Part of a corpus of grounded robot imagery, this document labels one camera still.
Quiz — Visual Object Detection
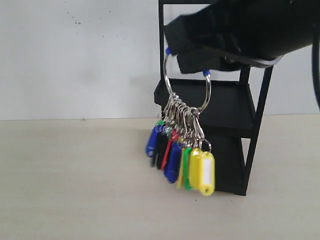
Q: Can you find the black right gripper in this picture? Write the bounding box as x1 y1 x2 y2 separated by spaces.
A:
163 0 320 74

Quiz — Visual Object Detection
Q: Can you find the colourful key tag bunch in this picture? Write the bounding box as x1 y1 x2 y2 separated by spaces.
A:
145 48 216 196

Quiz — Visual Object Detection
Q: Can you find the black two-tier corner rack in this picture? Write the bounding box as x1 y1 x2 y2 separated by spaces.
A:
154 0 273 196

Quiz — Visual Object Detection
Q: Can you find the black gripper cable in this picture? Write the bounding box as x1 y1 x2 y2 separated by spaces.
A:
310 34 320 112

